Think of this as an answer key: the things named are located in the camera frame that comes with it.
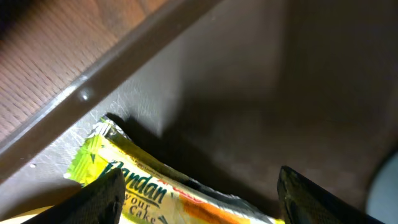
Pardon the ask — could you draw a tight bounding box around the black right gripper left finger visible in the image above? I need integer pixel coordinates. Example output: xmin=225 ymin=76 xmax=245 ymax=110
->
xmin=24 ymin=169 xmax=126 ymax=224

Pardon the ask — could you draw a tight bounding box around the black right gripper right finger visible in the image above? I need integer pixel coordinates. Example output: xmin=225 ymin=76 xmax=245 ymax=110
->
xmin=277 ymin=166 xmax=382 ymax=224

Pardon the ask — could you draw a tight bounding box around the green snack bar wrapper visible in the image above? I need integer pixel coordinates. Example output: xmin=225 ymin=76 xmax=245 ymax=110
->
xmin=64 ymin=116 xmax=283 ymax=224

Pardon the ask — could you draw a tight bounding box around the light blue bowl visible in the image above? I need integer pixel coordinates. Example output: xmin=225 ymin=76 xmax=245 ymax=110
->
xmin=366 ymin=152 xmax=397 ymax=224

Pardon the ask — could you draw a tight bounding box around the yellow plate with crumbs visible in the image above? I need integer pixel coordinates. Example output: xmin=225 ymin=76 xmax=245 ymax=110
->
xmin=1 ymin=206 xmax=53 ymax=224

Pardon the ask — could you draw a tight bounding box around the dark brown serving tray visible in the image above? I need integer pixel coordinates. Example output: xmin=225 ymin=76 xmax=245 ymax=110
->
xmin=1 ymin=1 xmax=397 ymax=219

